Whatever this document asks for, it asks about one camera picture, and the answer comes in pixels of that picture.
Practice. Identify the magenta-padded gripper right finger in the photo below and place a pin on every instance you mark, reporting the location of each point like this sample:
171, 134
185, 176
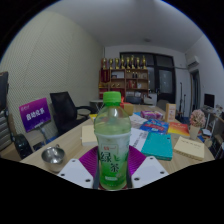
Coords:
138, 161

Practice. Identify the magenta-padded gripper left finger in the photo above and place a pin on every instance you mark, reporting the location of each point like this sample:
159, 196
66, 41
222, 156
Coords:
87, 163

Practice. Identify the green tea bottle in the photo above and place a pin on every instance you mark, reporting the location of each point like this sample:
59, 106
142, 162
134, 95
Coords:
112, 143

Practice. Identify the white printed booklet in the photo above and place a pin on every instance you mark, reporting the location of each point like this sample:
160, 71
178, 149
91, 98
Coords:
138, 138

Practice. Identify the teal book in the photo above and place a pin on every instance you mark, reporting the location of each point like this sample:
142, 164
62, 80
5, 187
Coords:
157, 146

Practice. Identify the pale yellow notebook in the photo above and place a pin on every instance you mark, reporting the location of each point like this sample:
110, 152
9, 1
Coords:
189, 148
88, 135

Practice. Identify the stainless steel cup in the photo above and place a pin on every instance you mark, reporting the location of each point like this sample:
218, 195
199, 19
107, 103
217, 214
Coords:
53, 158

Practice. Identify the blue colourful book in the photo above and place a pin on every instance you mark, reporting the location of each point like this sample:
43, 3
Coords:
154, 126

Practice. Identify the pink package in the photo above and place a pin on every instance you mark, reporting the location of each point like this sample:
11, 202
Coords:
151, 115

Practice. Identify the orange red book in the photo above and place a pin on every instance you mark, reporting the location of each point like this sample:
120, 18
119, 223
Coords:
178, 128

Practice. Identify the yellow gift box red ribbon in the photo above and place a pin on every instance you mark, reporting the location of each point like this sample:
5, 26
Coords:
129, 109

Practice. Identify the black office chair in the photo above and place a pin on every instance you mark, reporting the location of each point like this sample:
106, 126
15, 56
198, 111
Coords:
63, 110

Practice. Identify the orange upright carton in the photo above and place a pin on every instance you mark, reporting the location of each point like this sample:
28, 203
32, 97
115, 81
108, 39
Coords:
170, 112

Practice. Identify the purple sign board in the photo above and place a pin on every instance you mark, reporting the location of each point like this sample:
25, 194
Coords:
35, 115

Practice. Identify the pink flowers in white pot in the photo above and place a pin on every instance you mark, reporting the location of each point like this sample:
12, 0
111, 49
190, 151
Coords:
197, 121

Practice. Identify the black tripod stand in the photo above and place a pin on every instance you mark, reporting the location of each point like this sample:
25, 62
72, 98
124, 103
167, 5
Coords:
182, 100

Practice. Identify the wooden shelf unit with trophies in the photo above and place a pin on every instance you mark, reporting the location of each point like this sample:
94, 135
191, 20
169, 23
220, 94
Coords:
123, 78

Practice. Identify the black framed glass door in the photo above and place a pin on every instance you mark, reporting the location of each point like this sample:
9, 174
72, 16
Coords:
165, 80

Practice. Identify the wooden side desk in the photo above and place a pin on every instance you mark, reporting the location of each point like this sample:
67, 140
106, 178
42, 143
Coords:
216, 118

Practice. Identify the black computer monitor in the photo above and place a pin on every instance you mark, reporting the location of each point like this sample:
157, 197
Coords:
209, 100

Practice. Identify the white wall air conditioner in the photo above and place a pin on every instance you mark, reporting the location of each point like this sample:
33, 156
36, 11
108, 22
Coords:
193, 61

